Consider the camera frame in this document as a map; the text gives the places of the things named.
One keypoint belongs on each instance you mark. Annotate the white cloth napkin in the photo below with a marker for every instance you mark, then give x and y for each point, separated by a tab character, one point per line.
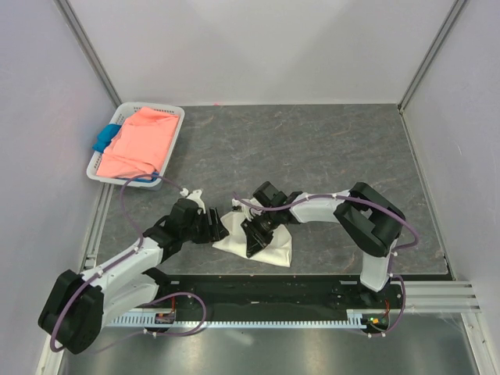
277	253

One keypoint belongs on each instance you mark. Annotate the pink cloth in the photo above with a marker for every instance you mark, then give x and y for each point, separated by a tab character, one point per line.
140	146

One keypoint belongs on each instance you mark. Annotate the white slotted cable duct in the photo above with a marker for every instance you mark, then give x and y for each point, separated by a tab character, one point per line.
157	319

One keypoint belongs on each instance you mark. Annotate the left aluminium frame post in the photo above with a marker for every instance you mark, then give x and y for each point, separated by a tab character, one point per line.
69	15

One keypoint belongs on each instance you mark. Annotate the white plastic basket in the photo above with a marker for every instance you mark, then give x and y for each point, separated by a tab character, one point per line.
123	111

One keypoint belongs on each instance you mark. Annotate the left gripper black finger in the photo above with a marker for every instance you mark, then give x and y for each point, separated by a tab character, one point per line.
214	225
222	231

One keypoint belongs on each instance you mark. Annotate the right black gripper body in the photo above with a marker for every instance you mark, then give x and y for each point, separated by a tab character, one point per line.
265	224

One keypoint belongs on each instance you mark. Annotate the blue cloth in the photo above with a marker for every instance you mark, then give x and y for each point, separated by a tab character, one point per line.
105	137

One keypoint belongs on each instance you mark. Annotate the right aluminium frame post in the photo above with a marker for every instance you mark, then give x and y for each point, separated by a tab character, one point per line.
435	46

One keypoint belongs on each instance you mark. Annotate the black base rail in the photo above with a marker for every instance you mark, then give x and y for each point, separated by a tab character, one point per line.
274	295

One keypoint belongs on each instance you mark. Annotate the aluminium frame post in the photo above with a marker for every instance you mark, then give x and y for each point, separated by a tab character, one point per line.
435	46
69	15

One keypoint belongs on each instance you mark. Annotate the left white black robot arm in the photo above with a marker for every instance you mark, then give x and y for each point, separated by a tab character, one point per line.
81	304

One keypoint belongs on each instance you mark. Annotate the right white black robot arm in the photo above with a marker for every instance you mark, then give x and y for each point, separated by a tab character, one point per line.
369	219

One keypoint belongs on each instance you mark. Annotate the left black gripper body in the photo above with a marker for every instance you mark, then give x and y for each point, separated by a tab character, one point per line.
200	231

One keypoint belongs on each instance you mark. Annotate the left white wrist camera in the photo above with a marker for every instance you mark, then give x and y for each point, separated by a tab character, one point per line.
195	196

